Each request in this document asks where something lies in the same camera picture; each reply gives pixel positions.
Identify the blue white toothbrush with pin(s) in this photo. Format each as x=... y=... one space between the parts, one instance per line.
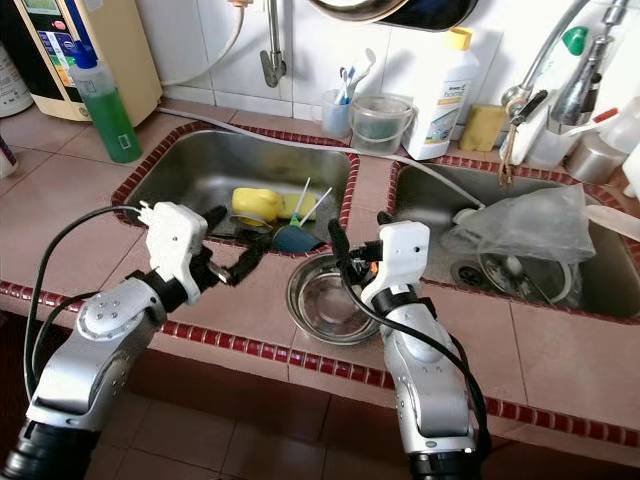
x=348 y=85

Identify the metal sink strainer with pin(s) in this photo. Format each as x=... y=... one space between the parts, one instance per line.
x=510 y=270

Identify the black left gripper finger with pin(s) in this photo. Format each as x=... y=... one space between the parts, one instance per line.
x=252 y=262
x=217 y=222

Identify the bright yellow dish sponge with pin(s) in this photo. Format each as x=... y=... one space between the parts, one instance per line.
x=288 y=205

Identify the clear toothbrush cup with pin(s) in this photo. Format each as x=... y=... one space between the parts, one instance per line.
x=335 y=117

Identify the stainless steel bowl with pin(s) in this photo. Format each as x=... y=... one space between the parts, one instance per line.
x=335 y=300

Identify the dull yellow sponge pad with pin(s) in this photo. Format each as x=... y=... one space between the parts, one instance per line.
x=482 y=127

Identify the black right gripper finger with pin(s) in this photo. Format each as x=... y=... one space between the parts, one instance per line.
x=384 y=224
x=344 y=250

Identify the clear crumpled plastic bag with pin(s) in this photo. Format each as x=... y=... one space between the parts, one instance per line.
x=520 y=225

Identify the yellow plastic bowl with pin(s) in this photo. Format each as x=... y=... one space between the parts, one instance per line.
x=257 y=205

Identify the white detergent bottle yellow cap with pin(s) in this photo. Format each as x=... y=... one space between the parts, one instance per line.
x=442 y=100

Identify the small steel cup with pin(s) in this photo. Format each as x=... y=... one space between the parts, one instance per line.
x=595 y=160

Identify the blue rabbit mug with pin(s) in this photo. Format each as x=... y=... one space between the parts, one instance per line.
x=300 y=240

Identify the white plastic container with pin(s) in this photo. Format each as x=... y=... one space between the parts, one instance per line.
x=550 y=148

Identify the cream water ionizer appliance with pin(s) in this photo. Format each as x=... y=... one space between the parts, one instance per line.
x=130 y=60

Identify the white printed mug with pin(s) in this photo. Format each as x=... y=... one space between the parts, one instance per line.
x=6 y=160

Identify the green liquid bottle blue cap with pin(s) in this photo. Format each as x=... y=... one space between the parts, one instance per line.
x=110 y=120

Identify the clear small plastic bucket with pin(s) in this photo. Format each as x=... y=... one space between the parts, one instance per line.
x=380 y=127

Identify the white jug with green band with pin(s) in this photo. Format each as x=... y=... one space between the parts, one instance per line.
x=15 y=90

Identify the white bottle green cap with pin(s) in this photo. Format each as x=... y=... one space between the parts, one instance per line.
x=575 y=40

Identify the stainless steel sink basin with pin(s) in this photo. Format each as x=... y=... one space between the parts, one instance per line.
x=425 y=205
x=210 y=165

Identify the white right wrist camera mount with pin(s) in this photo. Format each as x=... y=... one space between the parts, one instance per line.
x=400 y=255

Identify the chrome gooseneck faucet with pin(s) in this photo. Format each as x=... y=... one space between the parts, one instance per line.
x=517 y=97

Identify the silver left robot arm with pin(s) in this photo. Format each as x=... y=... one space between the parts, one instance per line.
x=90 y=350

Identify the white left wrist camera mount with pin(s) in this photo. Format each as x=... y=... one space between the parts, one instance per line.
x=175 y=250

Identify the dark brown counter cabinet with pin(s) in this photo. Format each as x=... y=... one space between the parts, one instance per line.
x=260 y=385

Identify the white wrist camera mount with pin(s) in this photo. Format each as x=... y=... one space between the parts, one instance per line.
x=400 y=255
x=175 y=250

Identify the cream plastic ladle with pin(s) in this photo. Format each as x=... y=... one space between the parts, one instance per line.
x=615 y=222

